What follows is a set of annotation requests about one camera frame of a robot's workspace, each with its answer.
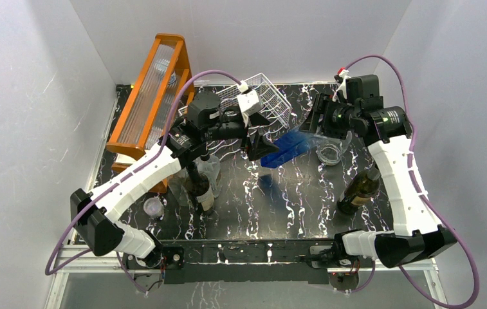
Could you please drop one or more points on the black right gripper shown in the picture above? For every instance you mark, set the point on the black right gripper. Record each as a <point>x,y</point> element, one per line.
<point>322,105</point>

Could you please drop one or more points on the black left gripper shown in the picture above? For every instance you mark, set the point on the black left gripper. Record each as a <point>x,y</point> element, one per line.
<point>259,146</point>

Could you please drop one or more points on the clear square whisky bottle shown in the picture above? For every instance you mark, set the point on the clear square whisky bottle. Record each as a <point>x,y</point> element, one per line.
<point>211,167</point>

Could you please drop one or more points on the dark green wine bottle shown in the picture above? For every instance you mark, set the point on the dark green wine bottle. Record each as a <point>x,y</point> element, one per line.
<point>199,190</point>

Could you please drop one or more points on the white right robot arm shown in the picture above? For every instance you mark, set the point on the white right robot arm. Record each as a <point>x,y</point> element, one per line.
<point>417,233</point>

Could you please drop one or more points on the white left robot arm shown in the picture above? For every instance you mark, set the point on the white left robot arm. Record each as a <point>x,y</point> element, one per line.
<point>95,214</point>

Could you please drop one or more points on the olive green wine bottle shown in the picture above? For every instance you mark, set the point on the olive green wine bottle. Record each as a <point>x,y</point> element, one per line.
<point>364,186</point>

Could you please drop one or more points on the clear glass jar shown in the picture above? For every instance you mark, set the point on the clear glass jar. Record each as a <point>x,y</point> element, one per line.
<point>176,185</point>

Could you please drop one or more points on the orange wooden shelf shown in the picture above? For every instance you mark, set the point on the orange wooden shelf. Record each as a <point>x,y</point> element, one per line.
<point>141,123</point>

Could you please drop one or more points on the small clear plastic cup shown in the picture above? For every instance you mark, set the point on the small clear plastic cup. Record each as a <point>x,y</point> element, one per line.
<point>154,208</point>

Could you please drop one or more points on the white wire wine rack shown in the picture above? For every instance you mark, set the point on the white wire wine rack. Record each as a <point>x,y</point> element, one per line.
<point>275,106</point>

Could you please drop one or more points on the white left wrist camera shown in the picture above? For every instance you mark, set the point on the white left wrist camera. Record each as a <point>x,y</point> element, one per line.
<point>249,101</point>

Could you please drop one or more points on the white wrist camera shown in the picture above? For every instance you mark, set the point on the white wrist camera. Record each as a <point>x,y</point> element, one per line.
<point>249,101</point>
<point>341,78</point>

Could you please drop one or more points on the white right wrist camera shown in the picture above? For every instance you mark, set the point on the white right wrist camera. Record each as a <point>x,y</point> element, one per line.
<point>341,78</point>

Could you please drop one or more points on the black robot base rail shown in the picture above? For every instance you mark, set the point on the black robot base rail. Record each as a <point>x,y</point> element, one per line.
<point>259,260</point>

